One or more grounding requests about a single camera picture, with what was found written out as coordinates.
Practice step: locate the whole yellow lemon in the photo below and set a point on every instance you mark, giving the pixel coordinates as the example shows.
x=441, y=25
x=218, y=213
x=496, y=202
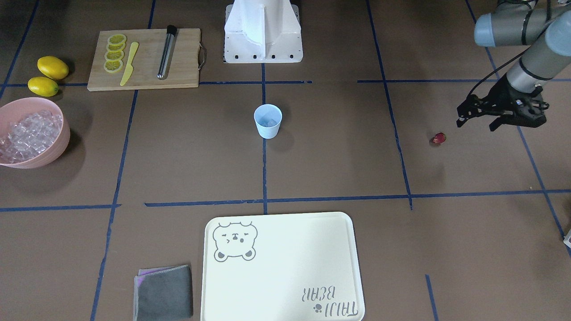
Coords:
x=43, y=86
x=53, y=67

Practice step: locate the pile of clear ice cubes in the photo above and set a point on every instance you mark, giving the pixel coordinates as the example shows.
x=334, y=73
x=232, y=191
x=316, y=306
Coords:
x=30, y=137

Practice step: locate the cream bear print tray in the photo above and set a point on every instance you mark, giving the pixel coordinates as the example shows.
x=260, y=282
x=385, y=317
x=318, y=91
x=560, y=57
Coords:
x=281, y=267

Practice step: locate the light blue plastic cup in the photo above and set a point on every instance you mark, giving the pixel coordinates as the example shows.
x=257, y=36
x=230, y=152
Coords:
x=267, y=111

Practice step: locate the grey folded cloth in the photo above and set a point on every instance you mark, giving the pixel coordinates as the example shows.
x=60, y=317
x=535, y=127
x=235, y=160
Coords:
x=163, y=294

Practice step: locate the lemon slice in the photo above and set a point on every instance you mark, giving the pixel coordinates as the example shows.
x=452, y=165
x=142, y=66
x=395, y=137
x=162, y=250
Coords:
x=113, y=66
x=116, y=39
x=114, y=55
x=115, y=47

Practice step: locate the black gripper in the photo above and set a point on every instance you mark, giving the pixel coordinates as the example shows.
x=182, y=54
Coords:
x=503, y=94

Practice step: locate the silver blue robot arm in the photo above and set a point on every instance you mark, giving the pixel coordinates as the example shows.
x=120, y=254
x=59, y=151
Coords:
x=545, y=32

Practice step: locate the wooden cutting board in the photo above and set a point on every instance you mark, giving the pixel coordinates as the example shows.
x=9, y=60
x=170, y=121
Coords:
x=183, y=70

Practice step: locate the yellow plastic knife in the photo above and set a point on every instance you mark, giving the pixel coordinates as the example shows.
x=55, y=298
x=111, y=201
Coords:
x=129, y=67

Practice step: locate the pink bowl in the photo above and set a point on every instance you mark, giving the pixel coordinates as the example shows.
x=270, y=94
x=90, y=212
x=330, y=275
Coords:
x=16, y=110

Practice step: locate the white cup rack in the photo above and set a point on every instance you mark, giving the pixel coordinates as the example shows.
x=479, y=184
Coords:
x=567, y=239

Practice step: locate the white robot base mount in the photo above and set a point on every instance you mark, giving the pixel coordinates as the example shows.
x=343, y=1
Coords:
x=262, y=31

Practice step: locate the red strawberry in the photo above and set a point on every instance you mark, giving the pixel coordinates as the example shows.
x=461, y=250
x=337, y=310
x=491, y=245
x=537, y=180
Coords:
x=438, y=139

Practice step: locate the steel muddler black tip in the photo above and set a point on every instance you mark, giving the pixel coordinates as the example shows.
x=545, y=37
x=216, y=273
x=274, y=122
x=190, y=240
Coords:
x=171, y=32

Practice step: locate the clear ice cube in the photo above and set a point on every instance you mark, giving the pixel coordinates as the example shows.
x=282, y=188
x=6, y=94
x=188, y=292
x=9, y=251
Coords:
x=268, y=122

